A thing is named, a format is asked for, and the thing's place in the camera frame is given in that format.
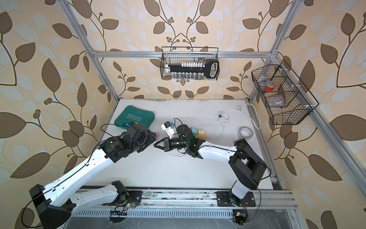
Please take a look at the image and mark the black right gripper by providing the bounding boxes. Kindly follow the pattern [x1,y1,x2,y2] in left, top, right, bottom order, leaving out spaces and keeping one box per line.
[154,136,190,151]

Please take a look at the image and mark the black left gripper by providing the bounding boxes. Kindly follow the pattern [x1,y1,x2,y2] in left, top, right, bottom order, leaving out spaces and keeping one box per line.
[130,129,158,155]

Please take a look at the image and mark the teal charger plug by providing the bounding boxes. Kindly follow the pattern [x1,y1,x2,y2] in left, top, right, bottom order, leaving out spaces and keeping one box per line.
[191,127,198,135]

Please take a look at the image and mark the yellow charger plug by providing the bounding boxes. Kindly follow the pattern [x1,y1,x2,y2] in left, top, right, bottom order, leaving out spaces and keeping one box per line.
[197,129,207,139]

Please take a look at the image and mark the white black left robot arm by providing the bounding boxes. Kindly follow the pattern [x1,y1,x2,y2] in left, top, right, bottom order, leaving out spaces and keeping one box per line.
[30,122,156,229]

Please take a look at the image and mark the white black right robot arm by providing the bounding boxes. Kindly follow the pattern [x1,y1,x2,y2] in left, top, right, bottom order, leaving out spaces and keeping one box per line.
[154,125,269,207]

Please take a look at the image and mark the green plastic tool case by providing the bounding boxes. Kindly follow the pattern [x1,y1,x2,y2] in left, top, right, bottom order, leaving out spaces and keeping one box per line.
[114,106,155,129]

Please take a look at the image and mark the white tape roll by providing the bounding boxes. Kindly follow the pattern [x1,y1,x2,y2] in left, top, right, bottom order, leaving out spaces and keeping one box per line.
[238,127,254,139]

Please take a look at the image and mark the red object in basket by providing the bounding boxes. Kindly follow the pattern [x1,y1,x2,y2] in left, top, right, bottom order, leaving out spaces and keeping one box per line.
[264,83,275,92]

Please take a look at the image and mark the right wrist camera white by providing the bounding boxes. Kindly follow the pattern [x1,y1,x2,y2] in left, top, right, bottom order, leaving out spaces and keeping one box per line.
[161,121,178,139]

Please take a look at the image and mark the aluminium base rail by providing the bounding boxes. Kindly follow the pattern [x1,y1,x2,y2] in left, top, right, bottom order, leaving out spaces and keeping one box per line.
[76,189,298,220]

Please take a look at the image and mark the black wire basket back wall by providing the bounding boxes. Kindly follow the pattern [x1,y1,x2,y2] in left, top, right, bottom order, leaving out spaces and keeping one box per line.
[160,46,220,80]

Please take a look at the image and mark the black wire basket wall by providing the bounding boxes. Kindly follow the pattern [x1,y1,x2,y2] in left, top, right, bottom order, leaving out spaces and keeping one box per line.
[160,46,220,80]
[251,60,319,125]

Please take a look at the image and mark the black socket set rail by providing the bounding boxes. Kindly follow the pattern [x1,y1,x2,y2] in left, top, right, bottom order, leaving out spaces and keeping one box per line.
[160,59,220,80]

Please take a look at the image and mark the white power strip cord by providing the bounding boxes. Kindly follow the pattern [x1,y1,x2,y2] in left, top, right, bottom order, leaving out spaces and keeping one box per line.
[213,102,261,130]

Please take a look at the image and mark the black wire basket right wall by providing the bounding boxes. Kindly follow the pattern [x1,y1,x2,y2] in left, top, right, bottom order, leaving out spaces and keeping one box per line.
[251,60,319,125]

